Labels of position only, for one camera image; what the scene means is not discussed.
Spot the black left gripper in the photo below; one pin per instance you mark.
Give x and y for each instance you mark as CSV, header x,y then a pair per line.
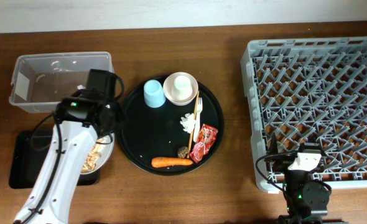
x,y
119,113

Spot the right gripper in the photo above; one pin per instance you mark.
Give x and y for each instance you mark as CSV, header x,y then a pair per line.
x,y
283,160

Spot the rice and nutshell pile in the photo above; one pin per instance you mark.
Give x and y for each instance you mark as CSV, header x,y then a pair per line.
x,y
91,159

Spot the grey round plate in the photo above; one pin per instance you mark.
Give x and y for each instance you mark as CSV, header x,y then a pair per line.
x,y
108,141

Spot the orange carrot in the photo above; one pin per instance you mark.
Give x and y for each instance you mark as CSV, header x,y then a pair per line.
x,y
159,162

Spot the brown pine cone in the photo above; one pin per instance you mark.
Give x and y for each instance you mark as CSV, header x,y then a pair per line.
x,y
183,152

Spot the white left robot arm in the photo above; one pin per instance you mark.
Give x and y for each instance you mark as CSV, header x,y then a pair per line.
x,y
51,196

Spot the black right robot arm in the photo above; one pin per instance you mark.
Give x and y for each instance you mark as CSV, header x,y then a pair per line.
x,y
306,199

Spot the grey dishwasher rack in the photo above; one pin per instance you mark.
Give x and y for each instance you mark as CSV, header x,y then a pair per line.
x,y
309,88

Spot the light blue cup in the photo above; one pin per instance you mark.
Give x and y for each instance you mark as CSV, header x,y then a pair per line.
x,y
153,94

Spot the clear plastic bin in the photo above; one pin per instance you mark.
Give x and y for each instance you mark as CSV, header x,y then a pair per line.
x,y
40,81

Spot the red snack wrapper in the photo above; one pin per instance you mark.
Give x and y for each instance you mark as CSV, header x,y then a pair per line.
x,y
205,140

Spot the rectangular black tray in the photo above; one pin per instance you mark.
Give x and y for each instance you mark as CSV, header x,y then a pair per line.
x,y
27,161

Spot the round black tray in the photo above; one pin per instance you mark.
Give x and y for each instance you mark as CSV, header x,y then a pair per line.
x,y
156,132

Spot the pink bowl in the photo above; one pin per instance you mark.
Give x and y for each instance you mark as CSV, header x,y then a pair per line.
x,y
168,84

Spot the white cup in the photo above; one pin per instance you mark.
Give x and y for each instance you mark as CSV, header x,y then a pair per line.
x,y
182,88

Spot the white plastic fork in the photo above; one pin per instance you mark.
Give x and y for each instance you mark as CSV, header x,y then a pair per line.
x,y
197,121

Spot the crumpled white tissue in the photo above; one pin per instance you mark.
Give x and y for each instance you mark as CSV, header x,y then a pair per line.
x,y
188,122

